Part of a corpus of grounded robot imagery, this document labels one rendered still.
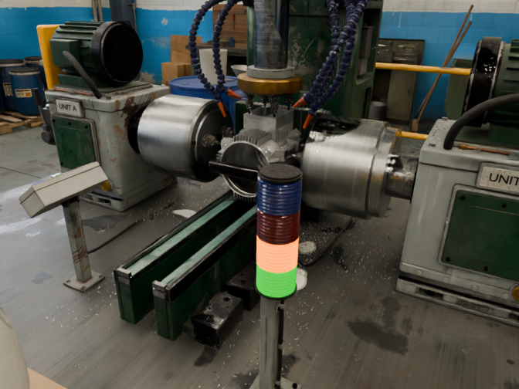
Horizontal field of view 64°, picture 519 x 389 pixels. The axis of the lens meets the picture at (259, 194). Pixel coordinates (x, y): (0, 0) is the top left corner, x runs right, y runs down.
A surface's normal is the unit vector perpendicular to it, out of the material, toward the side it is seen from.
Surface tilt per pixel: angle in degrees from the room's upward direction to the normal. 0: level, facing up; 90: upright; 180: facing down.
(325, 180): 88
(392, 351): 0
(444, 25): 90
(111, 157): 89
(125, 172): 90
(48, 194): 54
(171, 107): 32
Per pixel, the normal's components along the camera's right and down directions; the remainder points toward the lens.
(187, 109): -0.23, -0.58
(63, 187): 0.73, -0.37
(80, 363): 0.01, -0.91
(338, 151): -0.37, -0.24
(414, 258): -0.46, 0.35
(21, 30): 0.89, 0.20
